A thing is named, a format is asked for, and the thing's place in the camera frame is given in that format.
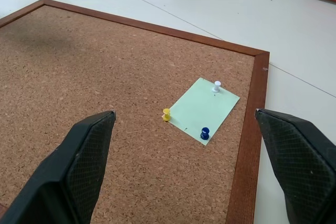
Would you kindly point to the yellow push pin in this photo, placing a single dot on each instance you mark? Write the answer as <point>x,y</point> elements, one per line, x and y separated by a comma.
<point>166,114</point>

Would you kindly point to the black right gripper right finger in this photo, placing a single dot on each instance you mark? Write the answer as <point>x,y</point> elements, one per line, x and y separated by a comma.
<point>299,163</point>

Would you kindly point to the light green paper note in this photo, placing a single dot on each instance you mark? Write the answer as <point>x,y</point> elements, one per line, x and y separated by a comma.
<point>203,110</point>

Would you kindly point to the blue push pin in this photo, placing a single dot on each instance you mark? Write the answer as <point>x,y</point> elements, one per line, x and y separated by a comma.
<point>204,133</point>

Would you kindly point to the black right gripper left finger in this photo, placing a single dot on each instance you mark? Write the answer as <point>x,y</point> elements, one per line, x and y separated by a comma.
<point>65,171</point>

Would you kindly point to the wood-framed cork board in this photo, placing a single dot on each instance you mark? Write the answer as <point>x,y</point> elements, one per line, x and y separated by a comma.
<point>123,98</point>

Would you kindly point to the white push pin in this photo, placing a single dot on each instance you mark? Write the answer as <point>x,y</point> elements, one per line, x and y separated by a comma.
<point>216,86</point>

